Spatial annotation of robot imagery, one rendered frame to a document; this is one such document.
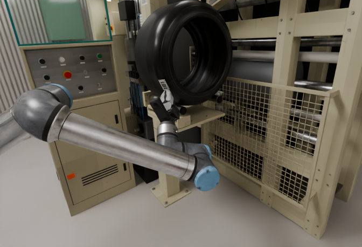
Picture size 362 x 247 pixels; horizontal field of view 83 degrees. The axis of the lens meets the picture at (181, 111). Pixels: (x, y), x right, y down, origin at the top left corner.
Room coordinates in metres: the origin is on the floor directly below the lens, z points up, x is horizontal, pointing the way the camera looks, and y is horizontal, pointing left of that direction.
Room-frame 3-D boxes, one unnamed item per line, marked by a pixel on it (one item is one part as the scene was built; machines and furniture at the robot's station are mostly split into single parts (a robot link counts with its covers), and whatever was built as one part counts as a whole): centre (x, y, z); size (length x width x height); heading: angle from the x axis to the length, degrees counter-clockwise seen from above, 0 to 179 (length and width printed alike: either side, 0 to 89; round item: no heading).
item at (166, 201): (1.45, 0.14, 0.01); 0.27 x 0.27 x 0.02; 35
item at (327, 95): (1.25, -0.43, 0.65); 0.90 x 0.02 x 0.70; 35
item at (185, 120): (1.17, 0.09, 0.84); 0.36 x 0.09 x 0.06; 35
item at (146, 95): (1.40, 0.07, 0.90); 0.40 x 0.03 x 0.10; 125
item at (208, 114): (1.25, -0.03, 0.80); 0.37 x 0.36 x 0.02; 125
